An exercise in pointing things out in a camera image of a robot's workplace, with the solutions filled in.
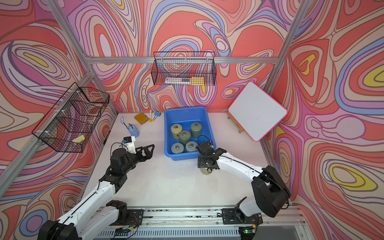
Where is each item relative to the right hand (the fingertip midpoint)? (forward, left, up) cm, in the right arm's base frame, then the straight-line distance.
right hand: (208, 166), depth 86 cm
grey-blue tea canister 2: (+11, +10, +5) cm, 16 cm away
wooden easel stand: (+34, -23, -1) cm, 41 cm away
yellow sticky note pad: (+43, +48, -2) cm, 64 cm away
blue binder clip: (+48, +37, -3) cm, 61 cm away
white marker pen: (+42, +41, -2) cm, 59 cm away
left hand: (+7, +32, +13) cm, 35 cm away
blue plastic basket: (+42, +23, 0) cm, 48 cm away
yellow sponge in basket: (+6, +64, +24) cm, 68 cm away
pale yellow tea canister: (+25, +20, +5) cm, 32 cm away
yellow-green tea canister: (-2, +1, -2) cm, 3 cm away
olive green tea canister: (+25, +6, +4) cm, 26 cm away
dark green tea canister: (+19, +14, +4) cm, 24 cm away
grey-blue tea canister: (+10, +18, +5) cm, 21 cm away
